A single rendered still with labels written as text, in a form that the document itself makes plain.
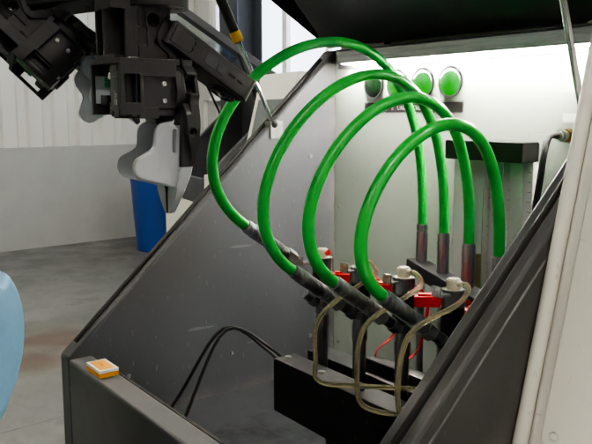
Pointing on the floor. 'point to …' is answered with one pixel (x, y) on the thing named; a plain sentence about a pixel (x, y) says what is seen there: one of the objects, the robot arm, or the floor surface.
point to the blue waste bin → (147, 215)
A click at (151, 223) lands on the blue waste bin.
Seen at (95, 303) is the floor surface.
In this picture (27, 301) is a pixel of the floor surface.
